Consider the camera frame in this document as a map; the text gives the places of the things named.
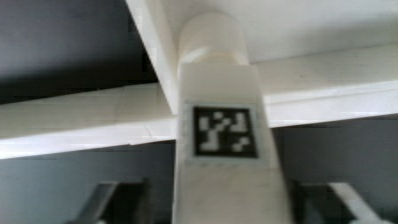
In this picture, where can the white table leg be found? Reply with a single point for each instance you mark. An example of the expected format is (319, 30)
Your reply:
(230, 184)

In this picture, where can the white U-shaped obstacle fence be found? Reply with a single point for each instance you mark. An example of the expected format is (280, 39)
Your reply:
(122, 117)

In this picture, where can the white square table top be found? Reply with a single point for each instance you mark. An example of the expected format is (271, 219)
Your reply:
(323, 46)

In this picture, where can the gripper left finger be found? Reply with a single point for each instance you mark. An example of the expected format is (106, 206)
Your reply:
(118, 204)

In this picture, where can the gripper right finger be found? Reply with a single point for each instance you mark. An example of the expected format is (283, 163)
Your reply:
(330, 204)

